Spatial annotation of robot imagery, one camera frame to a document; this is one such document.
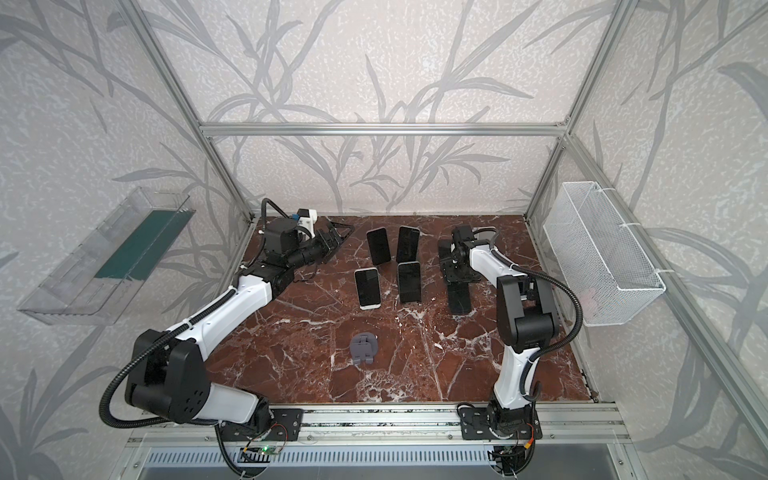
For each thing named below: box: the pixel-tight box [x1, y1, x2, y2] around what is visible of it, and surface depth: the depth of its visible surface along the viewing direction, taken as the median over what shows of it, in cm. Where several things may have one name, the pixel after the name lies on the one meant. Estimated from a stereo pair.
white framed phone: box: [354, 267, 382, 311], surface depth 93 cm
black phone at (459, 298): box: [448, 282, 471, 315], surface depth 97 cm
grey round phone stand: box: [350, 332, 379, 365], surface depth 88 cm
